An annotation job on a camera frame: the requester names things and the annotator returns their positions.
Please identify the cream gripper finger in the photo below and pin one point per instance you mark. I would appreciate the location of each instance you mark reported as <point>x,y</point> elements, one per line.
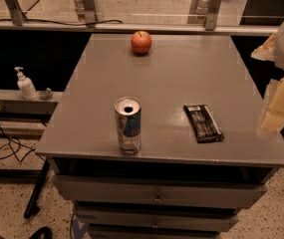
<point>271,119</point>
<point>265,52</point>

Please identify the silver blue redbull can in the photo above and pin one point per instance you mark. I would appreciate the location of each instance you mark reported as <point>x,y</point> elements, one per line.
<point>128,111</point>

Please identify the black snack bar wrapper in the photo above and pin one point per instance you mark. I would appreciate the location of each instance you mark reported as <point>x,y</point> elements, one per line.
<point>204,125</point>

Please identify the red apple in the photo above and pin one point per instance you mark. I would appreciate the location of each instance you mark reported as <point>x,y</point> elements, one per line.
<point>141,42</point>

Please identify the grey drawer cabinet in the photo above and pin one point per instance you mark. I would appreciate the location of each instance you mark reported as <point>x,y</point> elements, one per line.
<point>173,187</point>

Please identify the small grey metal object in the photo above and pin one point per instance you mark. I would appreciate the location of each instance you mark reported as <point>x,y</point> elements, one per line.
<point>46,94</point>

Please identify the white pump lotion bottle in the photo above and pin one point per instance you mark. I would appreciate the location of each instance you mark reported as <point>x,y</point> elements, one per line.
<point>25,85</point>

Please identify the grey side shelf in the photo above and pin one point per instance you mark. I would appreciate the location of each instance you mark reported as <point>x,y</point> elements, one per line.
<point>12,102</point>

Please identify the black metal leg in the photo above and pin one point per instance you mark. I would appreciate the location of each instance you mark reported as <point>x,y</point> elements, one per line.
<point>32,207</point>

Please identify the grey metal rail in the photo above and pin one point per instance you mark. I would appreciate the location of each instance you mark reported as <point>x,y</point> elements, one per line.
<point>127,28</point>

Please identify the right metal bracket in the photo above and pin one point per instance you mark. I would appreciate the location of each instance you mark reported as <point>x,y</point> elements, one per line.
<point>212,14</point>

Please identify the metal bracket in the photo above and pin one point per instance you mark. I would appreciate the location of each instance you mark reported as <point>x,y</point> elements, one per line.
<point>89,11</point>
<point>17,16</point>
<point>212,14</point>

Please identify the middle metal bracket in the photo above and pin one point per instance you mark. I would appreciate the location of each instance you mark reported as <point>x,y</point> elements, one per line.
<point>89,11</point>

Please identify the left metal bracket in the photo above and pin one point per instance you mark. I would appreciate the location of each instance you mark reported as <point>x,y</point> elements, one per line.
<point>17,16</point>

